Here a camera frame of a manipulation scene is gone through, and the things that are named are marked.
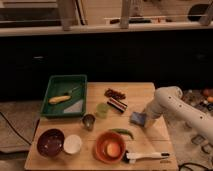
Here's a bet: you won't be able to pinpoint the black cable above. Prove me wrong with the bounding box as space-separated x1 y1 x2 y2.
177 162 213 171
0 111 33 147

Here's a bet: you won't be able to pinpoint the orange bowl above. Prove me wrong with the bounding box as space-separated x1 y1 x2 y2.
93 131 126 164

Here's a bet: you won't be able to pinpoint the dark brown bowl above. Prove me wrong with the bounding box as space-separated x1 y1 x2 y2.
37 129 65 157

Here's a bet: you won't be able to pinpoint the black cable at bottom right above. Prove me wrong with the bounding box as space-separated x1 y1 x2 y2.
177 162 213 171

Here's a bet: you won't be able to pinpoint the grey cloth in tray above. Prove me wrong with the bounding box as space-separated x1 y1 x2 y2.
64 100 83 113

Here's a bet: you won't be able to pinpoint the white bowl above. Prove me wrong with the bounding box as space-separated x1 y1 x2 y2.
63 134 82 155

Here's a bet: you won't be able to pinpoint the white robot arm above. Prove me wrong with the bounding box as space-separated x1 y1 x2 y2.
144 86 213 145

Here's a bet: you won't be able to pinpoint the green plastic tray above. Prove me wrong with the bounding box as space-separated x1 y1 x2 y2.
41 75 87 118

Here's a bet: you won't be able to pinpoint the small metal cup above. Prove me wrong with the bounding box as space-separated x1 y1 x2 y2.
82 114 96 130

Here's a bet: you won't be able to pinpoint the white dish brush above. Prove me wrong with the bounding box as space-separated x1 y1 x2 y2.
122 151 170 163

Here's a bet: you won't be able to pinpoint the green chili pepper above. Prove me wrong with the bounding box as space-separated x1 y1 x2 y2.
109 128 134 140

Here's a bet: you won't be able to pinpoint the green paper cup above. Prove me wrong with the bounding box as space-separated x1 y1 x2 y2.
96 103 109 118

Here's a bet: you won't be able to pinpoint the striped black box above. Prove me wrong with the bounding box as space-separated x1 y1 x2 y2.
107 98 127 113

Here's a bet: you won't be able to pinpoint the brown dried food pile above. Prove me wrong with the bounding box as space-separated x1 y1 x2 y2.
104 89 126 100

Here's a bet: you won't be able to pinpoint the blue sponge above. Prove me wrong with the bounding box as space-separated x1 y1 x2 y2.
130 112 146 126

